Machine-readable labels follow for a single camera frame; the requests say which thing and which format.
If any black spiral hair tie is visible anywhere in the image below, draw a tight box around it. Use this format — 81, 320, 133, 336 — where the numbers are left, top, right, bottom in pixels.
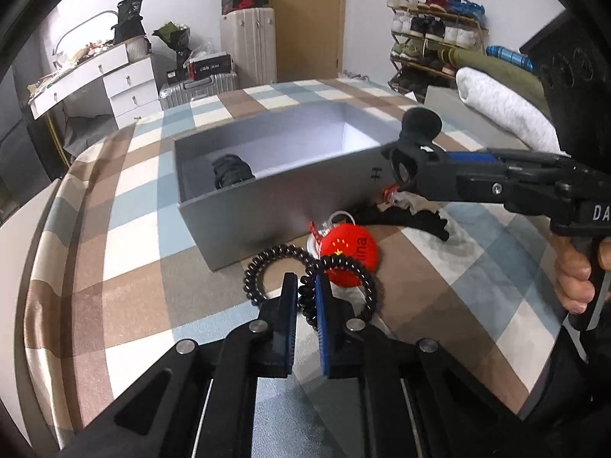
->
242, 243, 379, 330

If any red round plush pendant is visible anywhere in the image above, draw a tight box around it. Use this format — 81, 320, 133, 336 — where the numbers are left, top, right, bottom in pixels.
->
307, 223, 379, 273

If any black hair claw clip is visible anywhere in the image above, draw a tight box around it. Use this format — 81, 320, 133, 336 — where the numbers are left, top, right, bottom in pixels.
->
212, 154, 255, 189

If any black pompom hair claw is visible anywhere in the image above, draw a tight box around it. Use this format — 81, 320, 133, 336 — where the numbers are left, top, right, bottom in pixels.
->
382, 106, 442, 191

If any person's right hand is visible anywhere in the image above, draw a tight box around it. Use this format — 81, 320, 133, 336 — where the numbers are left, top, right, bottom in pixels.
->
550, 234, 595, 314

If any white rolled blanket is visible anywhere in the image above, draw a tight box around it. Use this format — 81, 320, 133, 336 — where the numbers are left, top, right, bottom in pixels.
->
455, 67, 566, 155

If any black fabric hair accessory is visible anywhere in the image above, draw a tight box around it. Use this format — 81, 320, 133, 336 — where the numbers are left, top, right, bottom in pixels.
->
348, 204, 449, 242

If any green rolled mat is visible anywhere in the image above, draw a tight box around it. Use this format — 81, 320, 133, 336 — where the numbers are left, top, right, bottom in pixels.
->
448, 48, 551, 118

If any blue rolled mat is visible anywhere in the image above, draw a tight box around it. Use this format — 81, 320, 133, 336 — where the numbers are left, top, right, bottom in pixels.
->
486, 45, 534, 73

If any shoe rack with shoes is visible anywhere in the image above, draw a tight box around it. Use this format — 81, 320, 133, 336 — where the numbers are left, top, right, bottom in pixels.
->
386, 0, 488, 99

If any grey open cardboard box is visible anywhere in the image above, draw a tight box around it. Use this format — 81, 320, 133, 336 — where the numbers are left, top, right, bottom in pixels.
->
174, 102, 401, 271

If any plaid bed cover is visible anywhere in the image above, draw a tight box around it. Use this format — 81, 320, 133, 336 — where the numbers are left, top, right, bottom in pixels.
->
24, 79, 564, 447

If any wooden door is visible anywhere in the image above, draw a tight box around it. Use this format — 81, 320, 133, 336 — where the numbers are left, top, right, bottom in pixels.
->
269, 0, 345, 82

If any white upright suitcase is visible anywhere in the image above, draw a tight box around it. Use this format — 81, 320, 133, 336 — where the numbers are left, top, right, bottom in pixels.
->
221, 7, 278, 89

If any silver suitcase lying flat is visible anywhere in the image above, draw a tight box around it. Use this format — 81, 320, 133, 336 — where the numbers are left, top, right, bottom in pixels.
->
158, 71, 239, 111

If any black red box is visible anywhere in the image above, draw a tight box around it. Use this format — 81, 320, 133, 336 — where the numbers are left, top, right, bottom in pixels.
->
188, 53, 233, 81

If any dark flower bouquet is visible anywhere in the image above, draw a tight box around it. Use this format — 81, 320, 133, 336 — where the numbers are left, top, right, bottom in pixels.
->
152, 21, 192, 68

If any white desk with drawers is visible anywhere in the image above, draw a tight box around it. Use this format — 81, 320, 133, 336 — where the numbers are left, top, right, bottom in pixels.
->
28, 37, 164, 131

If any black bag on desk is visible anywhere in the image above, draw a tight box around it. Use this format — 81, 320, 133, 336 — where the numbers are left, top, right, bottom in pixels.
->
113, 0, 145, 45

